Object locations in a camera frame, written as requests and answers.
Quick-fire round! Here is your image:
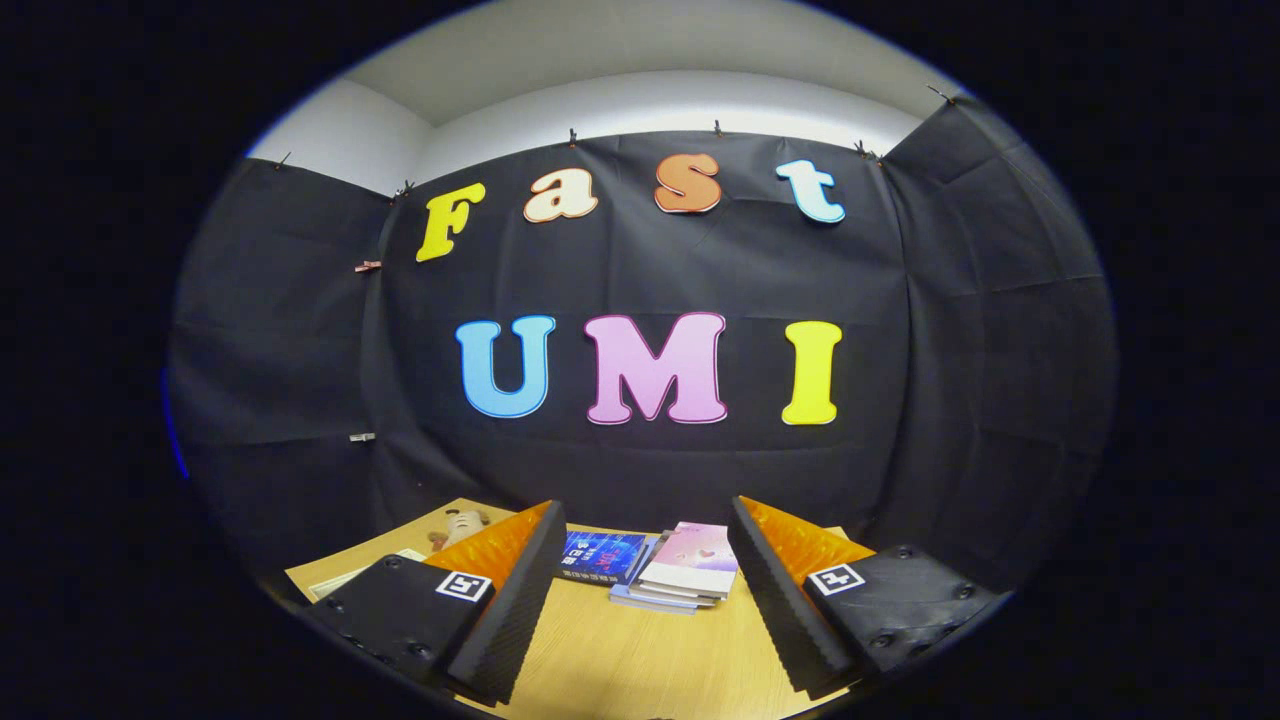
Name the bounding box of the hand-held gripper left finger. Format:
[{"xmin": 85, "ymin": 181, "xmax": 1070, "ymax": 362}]
[{"xmin": 305, "ymin": 500, "xmax": 568, "ymax": 706}]

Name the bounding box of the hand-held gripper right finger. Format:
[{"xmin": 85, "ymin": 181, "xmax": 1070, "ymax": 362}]
[{"xmin": 727, "ymin": 495, "xmax": 1011, "ymax": 701}]

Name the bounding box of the beige fabric storage box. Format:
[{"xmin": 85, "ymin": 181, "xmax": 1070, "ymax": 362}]
[{"xmin": 305, "ymin": 545, "xmax": 431, "ymax": 603}]

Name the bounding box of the pink cover book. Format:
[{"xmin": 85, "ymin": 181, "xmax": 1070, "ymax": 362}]
[{"xmin": 638, "ymin": 521, "xmax": 741, "ymax": 599}]

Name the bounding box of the beige plush dog toy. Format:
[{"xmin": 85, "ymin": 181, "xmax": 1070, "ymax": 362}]
[{"xmin": 428, "ymin": 508, "xmax": 493, "ymax": 553}]

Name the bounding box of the white cover book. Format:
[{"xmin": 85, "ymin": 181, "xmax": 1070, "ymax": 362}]
[{"xmin": 625, "ymin": 585, "xmax": 721, "ymax": 608}]

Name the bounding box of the dark blue book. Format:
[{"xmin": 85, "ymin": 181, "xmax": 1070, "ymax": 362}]
[{"xmin": 557, "ymin": 530, "xmax": 649, "ymax": 586}]

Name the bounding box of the light blue cover book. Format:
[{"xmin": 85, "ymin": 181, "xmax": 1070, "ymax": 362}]
[{"xmin": 608, "ymin": 590, "xmax": 701, "ymax": 615}]

